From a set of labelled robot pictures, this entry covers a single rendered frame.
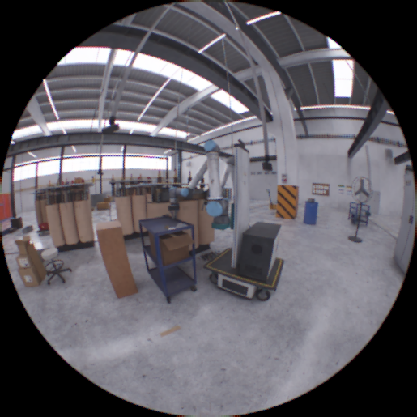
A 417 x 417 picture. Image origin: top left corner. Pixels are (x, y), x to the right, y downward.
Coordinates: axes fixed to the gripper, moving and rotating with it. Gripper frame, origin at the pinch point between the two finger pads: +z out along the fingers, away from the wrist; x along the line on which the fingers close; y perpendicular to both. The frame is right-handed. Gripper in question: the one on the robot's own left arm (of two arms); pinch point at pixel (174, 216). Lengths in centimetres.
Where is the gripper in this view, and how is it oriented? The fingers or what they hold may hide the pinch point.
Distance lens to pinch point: 157.3
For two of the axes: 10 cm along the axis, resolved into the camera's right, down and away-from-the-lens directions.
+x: -7.4, 1.0, -6.6
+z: 0.0, 9.9, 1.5
